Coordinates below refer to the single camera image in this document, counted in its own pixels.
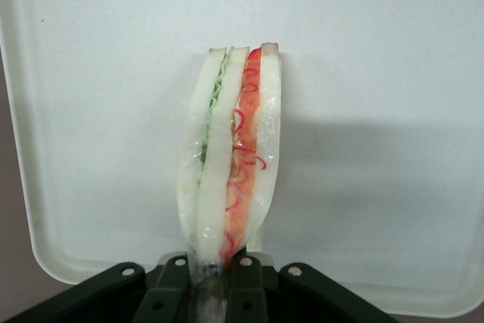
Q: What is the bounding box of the cream plastic tray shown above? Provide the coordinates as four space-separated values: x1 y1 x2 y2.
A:
0 0 484 318

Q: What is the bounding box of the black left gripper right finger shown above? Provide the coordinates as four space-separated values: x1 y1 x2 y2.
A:
223 253 276 323

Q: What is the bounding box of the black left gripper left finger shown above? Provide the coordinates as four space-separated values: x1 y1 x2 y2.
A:
138 253 194 323

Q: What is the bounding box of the triangle sandwich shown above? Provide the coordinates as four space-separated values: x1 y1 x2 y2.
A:
175 40 284 323

